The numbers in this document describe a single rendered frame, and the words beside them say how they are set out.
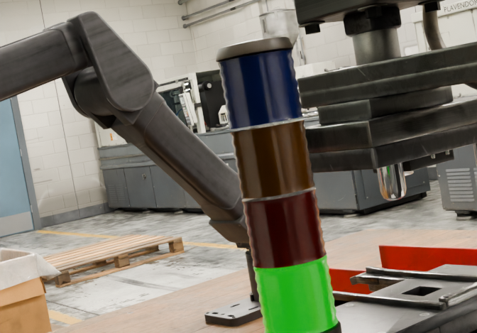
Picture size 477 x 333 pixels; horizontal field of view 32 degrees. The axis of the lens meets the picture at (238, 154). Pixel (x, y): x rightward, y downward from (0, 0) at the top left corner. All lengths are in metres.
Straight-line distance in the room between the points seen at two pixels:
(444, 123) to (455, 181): 6.07
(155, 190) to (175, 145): 9.85
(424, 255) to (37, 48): 0.52
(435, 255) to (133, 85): 0.42
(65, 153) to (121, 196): 1.07
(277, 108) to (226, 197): 0.65
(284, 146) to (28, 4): 11.91
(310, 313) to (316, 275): 0.02
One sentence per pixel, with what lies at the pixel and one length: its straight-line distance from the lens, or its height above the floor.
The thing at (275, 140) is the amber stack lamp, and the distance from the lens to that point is 0.40.
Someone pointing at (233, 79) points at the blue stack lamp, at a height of 1.18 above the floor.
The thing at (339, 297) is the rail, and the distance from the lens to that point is 0.75.
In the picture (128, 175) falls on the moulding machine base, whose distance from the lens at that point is 11.50.
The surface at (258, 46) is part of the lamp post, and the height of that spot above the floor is 1.19.
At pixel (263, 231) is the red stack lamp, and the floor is 1.10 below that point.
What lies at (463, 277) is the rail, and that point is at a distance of 0.75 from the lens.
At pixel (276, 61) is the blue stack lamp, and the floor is 1.18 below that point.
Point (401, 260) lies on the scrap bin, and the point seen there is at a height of 0.94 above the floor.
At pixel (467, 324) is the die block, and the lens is 0.69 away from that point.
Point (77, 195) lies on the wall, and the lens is 12.22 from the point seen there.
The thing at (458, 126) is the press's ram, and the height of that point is 1.12.
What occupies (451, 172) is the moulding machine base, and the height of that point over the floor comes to 0.39.
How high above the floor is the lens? 1.16
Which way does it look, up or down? 3 degrees down
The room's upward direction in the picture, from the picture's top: 10 degrees counter-clockwise
